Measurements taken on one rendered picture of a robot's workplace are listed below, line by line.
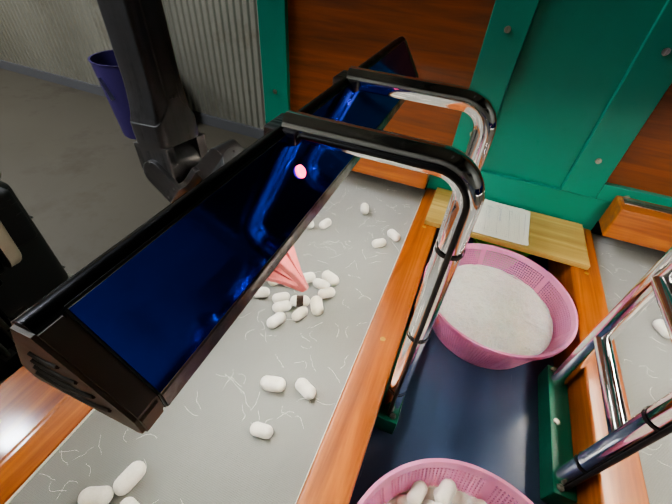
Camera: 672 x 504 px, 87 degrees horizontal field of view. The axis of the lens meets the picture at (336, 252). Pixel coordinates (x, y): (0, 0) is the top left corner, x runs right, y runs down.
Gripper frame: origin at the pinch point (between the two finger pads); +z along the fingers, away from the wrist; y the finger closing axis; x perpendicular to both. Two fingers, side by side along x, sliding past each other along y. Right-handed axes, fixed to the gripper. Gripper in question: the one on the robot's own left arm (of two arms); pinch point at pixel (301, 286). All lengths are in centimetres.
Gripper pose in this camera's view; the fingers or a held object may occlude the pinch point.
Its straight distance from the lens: 54.1
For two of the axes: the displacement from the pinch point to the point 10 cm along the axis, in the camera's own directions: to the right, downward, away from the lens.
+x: -6.2, 4.0, 6.7
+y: 3.7, -6.0, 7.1
